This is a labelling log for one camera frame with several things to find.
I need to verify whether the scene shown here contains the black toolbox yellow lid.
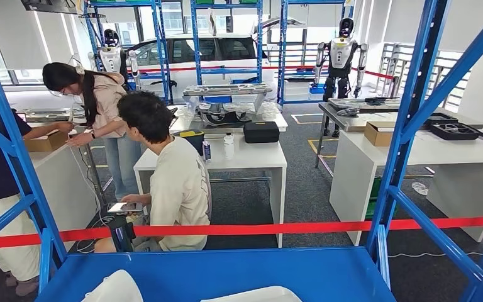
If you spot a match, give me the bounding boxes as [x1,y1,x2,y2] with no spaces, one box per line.
[174,130,206,156]

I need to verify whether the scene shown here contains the red barrier belt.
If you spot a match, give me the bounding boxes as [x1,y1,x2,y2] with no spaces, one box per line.
[0,216,483,251]
[139,64,394,81]

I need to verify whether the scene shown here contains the steel table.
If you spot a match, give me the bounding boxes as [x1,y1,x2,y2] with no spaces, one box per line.
[18,107,115,205]
[168,104,289,135]
[318,99,483,169]

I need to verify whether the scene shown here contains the black carrying case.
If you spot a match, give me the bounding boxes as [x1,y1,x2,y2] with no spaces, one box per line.
[243,121,280,144]

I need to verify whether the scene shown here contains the blue metal shelf rack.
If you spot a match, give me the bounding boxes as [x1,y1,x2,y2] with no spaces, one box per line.
[82,0,174,105]
[0,0,483,302]
[189,0,264,99]
[277,0,354,106]

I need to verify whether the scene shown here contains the cardboard box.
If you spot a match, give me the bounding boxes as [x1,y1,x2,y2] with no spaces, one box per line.
[24,130,70,153]
[364,121,397,147]

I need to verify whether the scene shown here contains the white car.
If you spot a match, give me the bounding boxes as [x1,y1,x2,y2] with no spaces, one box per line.
[126,16,305,104]

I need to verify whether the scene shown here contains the smartphone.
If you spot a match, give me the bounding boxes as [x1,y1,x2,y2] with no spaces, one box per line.
[107,202,144,214]

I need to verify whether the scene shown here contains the white plastic bottle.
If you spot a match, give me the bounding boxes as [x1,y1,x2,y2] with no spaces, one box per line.
[223,133,235,160]

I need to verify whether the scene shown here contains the black stanchion post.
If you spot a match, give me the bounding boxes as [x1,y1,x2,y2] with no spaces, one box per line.
[108,215,137,253]

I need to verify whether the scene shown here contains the metal railing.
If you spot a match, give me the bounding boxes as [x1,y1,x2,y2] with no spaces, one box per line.
[377,42,472,110]

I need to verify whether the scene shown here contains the black plastic tray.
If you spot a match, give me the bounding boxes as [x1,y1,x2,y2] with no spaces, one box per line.
[423,112,459,126]
[430,121,480,142]

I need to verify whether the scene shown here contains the green plastic crate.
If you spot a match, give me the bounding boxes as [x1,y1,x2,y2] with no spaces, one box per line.
[365,177,397,220]

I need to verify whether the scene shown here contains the long silver metal panel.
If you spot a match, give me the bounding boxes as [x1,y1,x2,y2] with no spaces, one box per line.
[182,83,273,111]

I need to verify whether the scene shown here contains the black curved frame part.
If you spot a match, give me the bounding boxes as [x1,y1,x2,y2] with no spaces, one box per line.
[196,102,252,127]

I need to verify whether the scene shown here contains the white curved plastic part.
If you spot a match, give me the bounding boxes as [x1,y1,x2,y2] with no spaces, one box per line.
[199,285,303,302]
[80,269,145,302]

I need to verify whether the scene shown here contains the white table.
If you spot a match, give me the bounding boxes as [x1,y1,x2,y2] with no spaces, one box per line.
[329,129,483,246]
[133,135,288,249]
[28,142,101,240]

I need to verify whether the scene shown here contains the white floor cable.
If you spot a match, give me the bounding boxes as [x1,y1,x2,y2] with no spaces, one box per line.
[387,251,483,259]

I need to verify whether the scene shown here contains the black white humanoid robot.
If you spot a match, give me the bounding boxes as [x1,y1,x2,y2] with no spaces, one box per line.
[314,17,369,101]
[88,29,141,91]

